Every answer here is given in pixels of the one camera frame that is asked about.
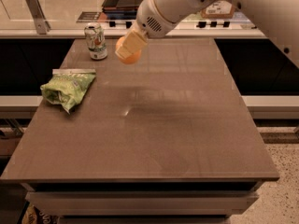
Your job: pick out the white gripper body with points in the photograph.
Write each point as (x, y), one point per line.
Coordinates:
(151, 20)

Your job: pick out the dark tray stack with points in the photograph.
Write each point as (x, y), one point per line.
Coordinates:
(124, 2)

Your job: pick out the left metal bracket post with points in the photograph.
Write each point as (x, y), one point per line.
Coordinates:
(41, 24)

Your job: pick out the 7up soda can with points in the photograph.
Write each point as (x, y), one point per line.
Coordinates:
(95, 39)

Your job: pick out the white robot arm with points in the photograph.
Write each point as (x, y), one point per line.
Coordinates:
(278, 20)

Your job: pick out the cardboard box with label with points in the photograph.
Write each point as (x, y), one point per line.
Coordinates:
(218, 10)

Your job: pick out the orange fruit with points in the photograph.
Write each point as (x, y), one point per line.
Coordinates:
(130, 60)

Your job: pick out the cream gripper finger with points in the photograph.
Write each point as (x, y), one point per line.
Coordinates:
(131, 43)

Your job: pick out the green chip bag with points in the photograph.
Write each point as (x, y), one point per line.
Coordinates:
(67, 87)

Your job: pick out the snack bag under table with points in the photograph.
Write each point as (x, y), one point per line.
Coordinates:
(33, 216)

